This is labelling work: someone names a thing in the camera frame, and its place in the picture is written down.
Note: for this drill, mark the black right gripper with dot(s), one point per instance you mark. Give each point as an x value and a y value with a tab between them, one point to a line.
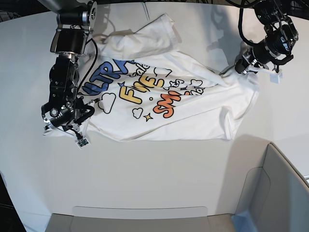
68	118

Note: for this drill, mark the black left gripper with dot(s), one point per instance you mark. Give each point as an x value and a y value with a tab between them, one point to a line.
249	63

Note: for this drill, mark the white printed t-shirt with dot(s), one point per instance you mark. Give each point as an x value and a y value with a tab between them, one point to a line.
143	88

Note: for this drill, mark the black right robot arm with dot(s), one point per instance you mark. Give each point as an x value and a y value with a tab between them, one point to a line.
75	23

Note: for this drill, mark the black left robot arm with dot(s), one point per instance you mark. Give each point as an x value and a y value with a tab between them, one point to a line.
275	50

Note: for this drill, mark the grey cardboard box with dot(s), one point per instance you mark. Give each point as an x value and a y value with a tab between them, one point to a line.
274	198

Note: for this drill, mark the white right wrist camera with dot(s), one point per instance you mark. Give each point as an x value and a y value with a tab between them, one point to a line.
82	142

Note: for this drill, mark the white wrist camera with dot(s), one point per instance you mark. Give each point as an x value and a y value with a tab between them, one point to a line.
276	76
82	142

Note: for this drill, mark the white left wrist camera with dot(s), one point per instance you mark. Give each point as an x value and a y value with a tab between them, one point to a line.
276	76

